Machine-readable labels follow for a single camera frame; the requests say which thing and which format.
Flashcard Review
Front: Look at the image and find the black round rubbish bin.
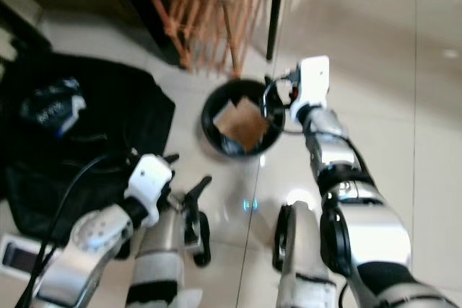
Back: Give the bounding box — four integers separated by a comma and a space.
201, 77, 287, 159

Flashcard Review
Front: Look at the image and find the brown cardboard piece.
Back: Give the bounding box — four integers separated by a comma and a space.
214, 97, 272, 154

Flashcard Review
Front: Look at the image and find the silver left robot leg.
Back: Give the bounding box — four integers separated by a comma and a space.
124, 193, 212, 308

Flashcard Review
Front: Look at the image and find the silver robot leg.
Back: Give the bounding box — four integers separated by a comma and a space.
124, 193, 212, 308
272, 202, 342, 308

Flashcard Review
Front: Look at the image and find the black metal pole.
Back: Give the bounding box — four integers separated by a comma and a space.
265, 0, 287, 62

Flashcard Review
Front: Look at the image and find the black fabric bag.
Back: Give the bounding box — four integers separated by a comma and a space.
0, 52, 176, 245

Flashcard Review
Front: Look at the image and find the wooden lattice rack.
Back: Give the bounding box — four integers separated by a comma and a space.
136, 0, 269, 79

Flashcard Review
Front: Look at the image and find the silver right robot leg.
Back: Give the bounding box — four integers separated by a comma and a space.
272, 202, 342, 308

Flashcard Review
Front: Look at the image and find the black blue snack packet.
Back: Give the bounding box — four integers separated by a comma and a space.
19, 77, 88, 136

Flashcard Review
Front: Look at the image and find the black furniture panel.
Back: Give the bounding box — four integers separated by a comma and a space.
107, 0, 183, 65

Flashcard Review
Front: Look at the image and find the white device box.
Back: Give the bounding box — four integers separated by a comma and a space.
0, 234, 45, 281

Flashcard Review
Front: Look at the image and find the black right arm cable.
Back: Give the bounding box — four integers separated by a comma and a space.
261, 71, 369, 175

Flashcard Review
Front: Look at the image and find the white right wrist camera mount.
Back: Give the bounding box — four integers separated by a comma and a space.
289, 55, 331, 123

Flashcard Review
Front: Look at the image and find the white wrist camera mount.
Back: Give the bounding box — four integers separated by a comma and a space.
289, 55, 331, 123
123, 153, 175, 226

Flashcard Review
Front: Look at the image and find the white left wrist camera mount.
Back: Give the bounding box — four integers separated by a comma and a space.
123, 153, 175, 226

